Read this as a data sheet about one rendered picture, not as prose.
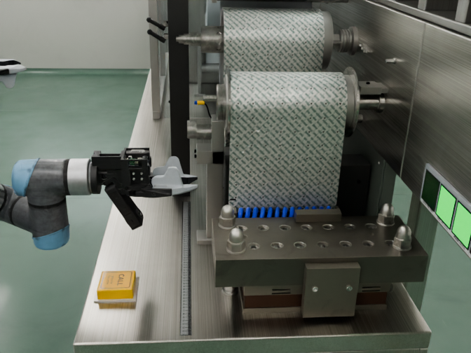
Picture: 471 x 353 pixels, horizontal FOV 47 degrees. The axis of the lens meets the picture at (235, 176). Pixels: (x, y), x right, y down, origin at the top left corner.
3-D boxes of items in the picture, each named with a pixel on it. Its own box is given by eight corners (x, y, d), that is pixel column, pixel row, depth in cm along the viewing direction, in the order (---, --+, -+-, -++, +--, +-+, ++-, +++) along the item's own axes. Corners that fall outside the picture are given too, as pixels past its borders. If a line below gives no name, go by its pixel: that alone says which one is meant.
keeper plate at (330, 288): (300, 311, 105) (304, 262, 100) (351, 309, 106) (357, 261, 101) (303, 319, 103) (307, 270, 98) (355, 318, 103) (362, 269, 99)
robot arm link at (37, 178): (24, 190, 115) (18, 152, 112) (76, 189, 116) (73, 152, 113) (12, 206, 108) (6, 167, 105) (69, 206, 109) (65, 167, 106)
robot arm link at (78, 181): (69, 201, 109) (77, 185, 116) (92, 201, 109) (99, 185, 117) (66, 167, 106) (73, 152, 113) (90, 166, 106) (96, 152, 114)
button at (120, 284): (102, 280, 114) (101, 270, 113) (136, 279, 115) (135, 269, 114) (97, 300, 108) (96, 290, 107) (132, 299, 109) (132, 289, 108)
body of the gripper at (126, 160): (150, 160, 107) (87, 160, 106) (152, 199, 110) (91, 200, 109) (153, 146, 114) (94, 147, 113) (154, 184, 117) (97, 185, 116)
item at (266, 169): (228, 212, 118) (230, 132, 110) (334, 211, 120) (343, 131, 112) (228, 213, 117) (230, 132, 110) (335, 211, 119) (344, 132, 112)
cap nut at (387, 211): (373, 218, 115) (376, 199, 113) (390, 218, 115) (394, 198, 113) (379, 226, 112) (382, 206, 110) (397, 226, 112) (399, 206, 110)
